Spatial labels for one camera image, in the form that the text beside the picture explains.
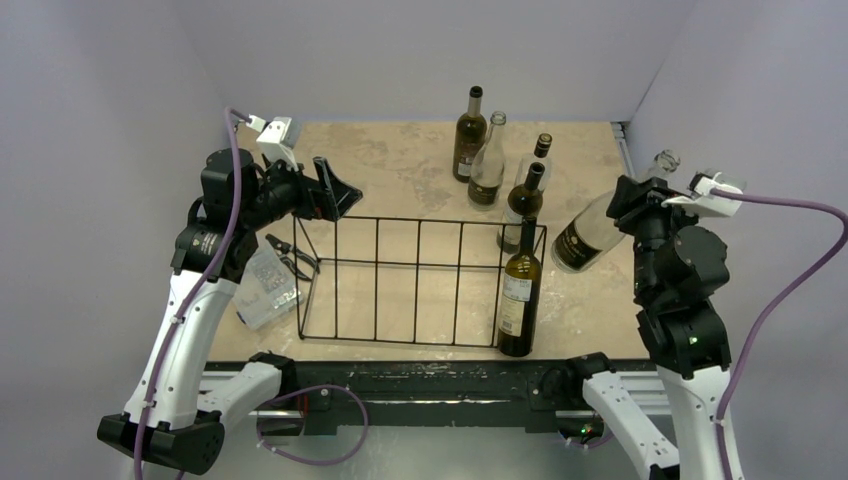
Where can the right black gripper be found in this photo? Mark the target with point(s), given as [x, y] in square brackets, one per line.
[636, 201]

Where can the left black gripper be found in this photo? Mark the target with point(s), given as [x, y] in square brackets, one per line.
[326, 197]

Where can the clear bottle black label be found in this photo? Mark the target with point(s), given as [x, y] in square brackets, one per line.
[589, 236]

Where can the dark green wine bottle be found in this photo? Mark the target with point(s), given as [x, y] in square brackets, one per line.
[520, 296]

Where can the black wire wine rack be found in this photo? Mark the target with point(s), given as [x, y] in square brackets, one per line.
[402, 280]

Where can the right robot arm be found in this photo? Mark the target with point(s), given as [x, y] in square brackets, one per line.
[678, 266]

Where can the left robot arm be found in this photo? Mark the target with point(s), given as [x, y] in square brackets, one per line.
[169, 420]

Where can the green bottle white label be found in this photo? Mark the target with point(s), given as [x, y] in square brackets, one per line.
[524, 200]

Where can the clear bottle black cap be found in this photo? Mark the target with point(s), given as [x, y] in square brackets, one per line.
[540, 154]

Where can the clear tall bottle dark label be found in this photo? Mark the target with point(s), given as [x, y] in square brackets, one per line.
[488, 167]

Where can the dark bottle silver neck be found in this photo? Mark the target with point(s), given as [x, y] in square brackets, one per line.
[470, 133]

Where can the black pruning shears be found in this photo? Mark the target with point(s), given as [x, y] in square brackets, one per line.
[291, 257]

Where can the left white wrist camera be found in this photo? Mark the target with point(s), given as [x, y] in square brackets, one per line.
[277, 139]

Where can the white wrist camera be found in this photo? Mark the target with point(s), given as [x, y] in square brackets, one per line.
[277, 139]
[700, 200]

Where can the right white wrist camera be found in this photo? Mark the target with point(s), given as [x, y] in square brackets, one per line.
[700, 200]

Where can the black table front rail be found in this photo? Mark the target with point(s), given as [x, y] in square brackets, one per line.
[536, 396]

